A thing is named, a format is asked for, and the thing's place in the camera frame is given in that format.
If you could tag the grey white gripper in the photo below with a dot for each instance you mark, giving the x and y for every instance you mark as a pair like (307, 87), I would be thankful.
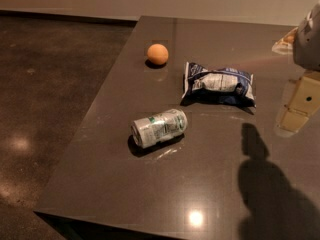
(308, 42)

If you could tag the silver green soda can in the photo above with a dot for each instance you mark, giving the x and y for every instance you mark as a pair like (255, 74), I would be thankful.
(159, 128)

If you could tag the clear plastic snack package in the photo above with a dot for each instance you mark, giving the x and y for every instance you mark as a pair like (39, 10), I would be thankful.
(284, 46)

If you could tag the blue white chip bag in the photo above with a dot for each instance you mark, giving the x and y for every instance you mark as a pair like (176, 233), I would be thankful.
(222, 86)

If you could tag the orange fruit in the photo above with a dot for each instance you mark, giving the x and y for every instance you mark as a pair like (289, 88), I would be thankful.
(157, 54)

